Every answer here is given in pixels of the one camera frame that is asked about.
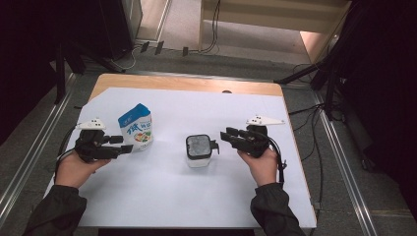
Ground person's left hand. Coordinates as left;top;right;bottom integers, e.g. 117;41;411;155
54;150;113;190

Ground hand-held gripper black cable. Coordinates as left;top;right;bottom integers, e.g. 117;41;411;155
53;126;78;181
267;137;288;185

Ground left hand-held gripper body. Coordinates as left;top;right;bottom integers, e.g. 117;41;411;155
74;118;111;163

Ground left hand-held gripper black cable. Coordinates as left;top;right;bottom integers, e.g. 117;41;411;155
53;126;78;181

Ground metal floor rail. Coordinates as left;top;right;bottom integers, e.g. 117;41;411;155
311;89;378;236
0;72;78;227

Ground light wooden shelf unit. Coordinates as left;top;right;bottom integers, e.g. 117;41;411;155
198;0;353;65

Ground right hand-held gripper black cable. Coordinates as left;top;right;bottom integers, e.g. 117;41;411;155
267;137;288;185

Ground white floor cable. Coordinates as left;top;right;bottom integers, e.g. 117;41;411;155
111;43;146;72

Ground clear jar with black lid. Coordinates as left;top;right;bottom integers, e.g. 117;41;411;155
185;133;221;169

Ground white table sheet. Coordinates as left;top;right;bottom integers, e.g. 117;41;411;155
43;87;318;229

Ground black metal stand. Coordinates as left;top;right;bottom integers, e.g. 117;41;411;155
53;40;126;105

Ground black hanging cables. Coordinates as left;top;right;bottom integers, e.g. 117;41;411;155
198;0;221;54

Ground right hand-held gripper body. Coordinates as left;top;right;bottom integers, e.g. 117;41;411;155
243;115;285;159

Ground black floor cable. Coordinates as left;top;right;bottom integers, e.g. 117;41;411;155
288;101;327;210

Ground person's right hand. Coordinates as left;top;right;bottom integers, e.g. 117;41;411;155
237;147;280;188

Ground grey metal cabinet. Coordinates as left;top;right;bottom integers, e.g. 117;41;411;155
121;0;144;42

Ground black tripod stand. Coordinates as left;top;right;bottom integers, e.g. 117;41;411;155
273;48;348;122

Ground blue and white salt bag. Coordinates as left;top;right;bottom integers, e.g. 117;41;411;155
117;102;154;152

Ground dark curtain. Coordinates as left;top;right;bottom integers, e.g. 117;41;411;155
0;0;132;146
328;0;417;227

